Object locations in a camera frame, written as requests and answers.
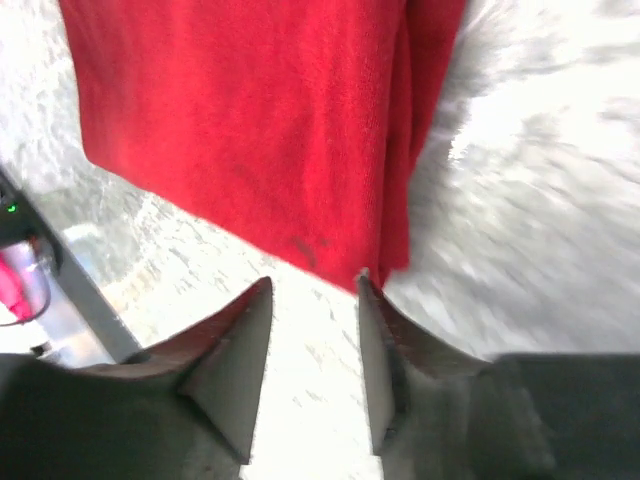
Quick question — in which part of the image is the red t shirt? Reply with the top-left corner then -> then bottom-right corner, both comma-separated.
60,0 -> 465,289

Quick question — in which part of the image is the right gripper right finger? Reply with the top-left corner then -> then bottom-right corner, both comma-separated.
358,275 -> 639,479

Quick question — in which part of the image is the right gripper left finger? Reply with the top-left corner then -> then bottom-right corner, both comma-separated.
1,277 -> 273,479

